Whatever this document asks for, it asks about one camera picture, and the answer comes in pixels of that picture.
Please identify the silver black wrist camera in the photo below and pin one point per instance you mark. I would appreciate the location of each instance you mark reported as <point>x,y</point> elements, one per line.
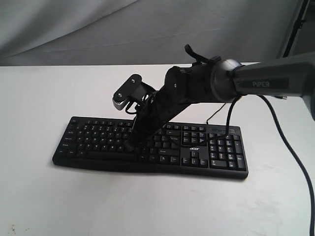
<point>133,90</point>

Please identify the grey backdrop cloth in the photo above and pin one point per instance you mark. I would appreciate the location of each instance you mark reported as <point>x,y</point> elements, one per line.
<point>110,32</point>

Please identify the black Acer keyboard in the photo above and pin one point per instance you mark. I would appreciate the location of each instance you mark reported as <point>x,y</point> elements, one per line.
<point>181,148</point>

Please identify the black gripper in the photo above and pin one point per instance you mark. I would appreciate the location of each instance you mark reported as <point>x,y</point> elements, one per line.
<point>151,118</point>

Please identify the black stand pole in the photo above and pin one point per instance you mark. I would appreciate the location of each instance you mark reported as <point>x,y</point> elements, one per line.
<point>298,24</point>

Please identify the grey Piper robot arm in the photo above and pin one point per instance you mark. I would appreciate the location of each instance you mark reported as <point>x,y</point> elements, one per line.
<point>223,81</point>

